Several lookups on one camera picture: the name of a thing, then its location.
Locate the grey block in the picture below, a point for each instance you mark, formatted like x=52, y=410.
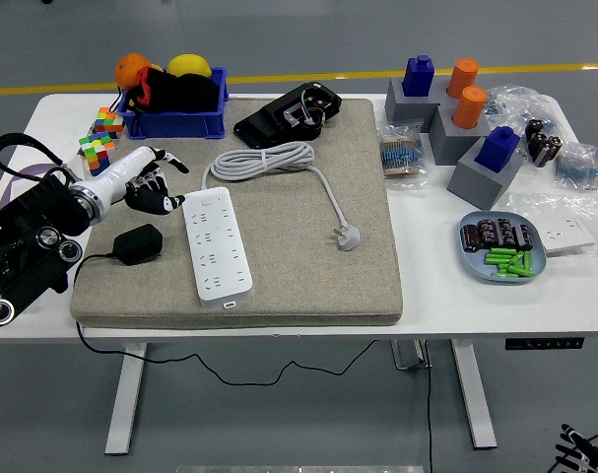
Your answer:
x=448, y=145
x=476, y=187
x=402, y=108

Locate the clear bag of resistors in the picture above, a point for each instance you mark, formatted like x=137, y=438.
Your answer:
x=402, y=157
x=510, y=106
x=577, y=170

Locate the clear plastic bag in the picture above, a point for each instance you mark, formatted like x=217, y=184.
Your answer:
x=540, y=204

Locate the blue plastic bin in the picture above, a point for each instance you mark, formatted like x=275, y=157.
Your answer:
x=180, y=125

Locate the purple plate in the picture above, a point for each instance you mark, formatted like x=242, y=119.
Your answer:
x=25, y=170

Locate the green cylinder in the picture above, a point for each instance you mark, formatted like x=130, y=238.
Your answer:
x=503, y=251
x=527, y=261
x=505, y=274
x=515, y=259
x=498, y=259
x=520, y=271

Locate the black plug adapter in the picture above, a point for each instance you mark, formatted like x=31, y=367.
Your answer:
x=138, y=244

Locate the orange cylinder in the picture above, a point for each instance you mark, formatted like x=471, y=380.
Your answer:
x=462, y=76
x=468, y=108

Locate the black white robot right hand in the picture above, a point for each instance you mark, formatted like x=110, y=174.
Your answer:
x=581, y=448

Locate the metal bracket under table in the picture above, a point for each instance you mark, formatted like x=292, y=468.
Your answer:
x=407, y=355

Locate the black cylindrical capacitor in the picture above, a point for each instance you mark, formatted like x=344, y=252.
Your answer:
x=488, y=232
x=551, y=150
x=534, y=129
x=536, y=146
x=525, y=236
x=507, y=231
x=471, y=237

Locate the grey-brown fabric mat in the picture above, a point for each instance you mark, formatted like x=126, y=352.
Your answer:
x=288, y=276

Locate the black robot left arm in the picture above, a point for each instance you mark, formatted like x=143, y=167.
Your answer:
x=27, y=236

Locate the yellow lemon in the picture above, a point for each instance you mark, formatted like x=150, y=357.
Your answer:
x=187, y=64

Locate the white table leg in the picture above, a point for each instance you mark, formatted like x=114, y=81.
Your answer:
x=126, y=394
x=476, y=394

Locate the twisted colourful puzzle cube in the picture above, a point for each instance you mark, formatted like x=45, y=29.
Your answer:
x=97, y=153

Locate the white wall socket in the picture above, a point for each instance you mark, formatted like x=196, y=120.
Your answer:
x=564, y=236

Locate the blue peg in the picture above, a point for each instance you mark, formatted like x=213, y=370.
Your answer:
x=495, y=150
x=419, y=76

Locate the orange fruit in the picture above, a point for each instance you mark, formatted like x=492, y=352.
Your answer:
x=128, y=69

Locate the black table control panel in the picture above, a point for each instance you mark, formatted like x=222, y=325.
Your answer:
x=545, y=343

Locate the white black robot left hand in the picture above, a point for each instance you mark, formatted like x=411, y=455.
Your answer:
x=126, y=170

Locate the white power strip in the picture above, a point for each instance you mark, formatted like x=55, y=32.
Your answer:
x=219, y=256

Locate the light blue plate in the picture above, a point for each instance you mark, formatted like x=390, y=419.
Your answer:
x=476, y=266

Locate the black pouch with red trim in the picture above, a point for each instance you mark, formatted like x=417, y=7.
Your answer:
x=180, y=93

